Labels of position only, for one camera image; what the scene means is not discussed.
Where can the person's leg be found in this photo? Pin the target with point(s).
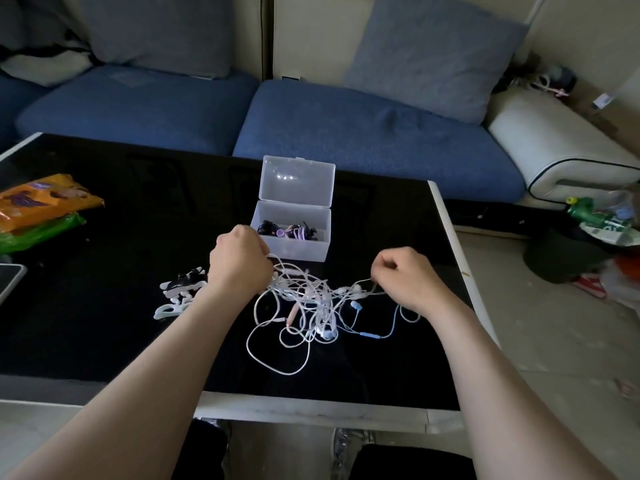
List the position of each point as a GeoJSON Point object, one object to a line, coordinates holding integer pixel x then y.
{"type": "Point", "coordinates": [412, 463]}
{"type": "Point", "coordinates": [200, 452]}

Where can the person's right hand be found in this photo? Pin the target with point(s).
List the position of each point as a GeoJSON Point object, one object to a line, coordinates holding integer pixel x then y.
{"type": "Point", "coordinates": [415, 282]}

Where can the person's left forearm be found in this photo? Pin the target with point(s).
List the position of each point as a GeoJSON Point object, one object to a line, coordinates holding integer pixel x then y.
{"type": "Point", "coordinates": [135, 389]}

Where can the green snack packet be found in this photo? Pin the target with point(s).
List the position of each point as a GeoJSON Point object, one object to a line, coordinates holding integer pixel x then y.
{"type": "Point", "coordinates": [40, 234]}

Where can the cream sofa armrest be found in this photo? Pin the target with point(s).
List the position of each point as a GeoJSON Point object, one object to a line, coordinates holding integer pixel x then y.
{"type": "Point", "coordinates": [555, 139]}

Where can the person's left fingers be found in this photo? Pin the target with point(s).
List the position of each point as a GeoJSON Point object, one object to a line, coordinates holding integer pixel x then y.
{"type": "Point", "coordinates": [266, 262]}

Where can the grey blue throw pillow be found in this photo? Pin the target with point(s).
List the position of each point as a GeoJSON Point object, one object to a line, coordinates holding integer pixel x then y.
{"type": "Point", "coordinates": [435, 49]}
{"type": "Point", "coordinates": [160, 29]}

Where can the person's right forearm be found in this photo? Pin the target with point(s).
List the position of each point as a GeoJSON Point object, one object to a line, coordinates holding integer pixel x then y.
{"type": "Point", "coordinates": [505, 394]}

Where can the orange snack packet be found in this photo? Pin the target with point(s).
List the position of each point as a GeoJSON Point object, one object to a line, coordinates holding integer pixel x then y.
{"type": "Point", "coordinates": [35, 199]}

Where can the black earphones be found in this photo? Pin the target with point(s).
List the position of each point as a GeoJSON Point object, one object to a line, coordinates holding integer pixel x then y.
{"type": "Point", "coordinates": [267, 227]}

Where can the person's left hand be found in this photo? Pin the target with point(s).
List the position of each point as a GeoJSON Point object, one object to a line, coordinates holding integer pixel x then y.
{"type": "Point", "coordinates": [237, 262]}

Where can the purple earphones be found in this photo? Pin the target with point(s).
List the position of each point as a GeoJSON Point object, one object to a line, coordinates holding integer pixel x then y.
{"type": "Point", "coordinates": [298, 232]}

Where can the black waste bin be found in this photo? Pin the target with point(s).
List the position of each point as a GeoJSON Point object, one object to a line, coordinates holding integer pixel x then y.
{"type": "Point", "coordinates": [565, 254]}

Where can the green plastic bottle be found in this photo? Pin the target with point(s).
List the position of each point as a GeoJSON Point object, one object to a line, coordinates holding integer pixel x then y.
{"type": "Point", "coordinates": [590, 210]}

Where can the blue sofa seat cushion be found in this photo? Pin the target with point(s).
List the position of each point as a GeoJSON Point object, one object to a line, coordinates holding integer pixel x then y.
{"type": "Point", "coordinates": [135, 107]}
{"type": "Point", "coordinates": [370, 132]}

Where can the white black cloth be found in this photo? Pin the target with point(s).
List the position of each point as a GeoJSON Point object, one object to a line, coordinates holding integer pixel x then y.
{"type": "Point", "coordinates": [45, 62]}

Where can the red white packet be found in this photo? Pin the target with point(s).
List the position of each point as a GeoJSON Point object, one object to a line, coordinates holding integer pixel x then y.
{"type": "Point", "coordinates": [590, 284]}

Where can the white plastic bag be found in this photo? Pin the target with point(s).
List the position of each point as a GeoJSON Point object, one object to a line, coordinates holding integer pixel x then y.
{"type": "Point", "coordinates": [612, 234]}

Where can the person's left leg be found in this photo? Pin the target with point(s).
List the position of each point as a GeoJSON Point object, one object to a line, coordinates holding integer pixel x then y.
{"type": "Point", "coordinates": [200, 452]}

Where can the person's right leg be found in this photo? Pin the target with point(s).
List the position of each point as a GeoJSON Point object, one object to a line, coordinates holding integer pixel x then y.
{"type": "Point", "coordinates": [412, 463]}

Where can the person's right fingers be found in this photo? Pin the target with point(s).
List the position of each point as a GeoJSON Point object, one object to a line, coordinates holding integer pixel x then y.
{"type": "Point", "coordinates": [382, 269]}

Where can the black glass coffee table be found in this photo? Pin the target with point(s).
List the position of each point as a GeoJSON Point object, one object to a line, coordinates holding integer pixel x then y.
{"type": "Point", "coordinates": [125, 254]}

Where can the pink earphone plug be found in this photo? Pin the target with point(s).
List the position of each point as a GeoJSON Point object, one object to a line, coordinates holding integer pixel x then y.
{"type": "Point", "coordinates": [291, 316]}

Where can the light blue earphones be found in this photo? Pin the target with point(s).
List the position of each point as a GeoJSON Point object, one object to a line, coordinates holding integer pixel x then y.
{"type": "Point", "coordinates": [371, 335]}

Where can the clear plastic storage box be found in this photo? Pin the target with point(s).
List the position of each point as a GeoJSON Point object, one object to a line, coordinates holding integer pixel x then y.
{"type": "Point", "coordinates": [297, 187]}

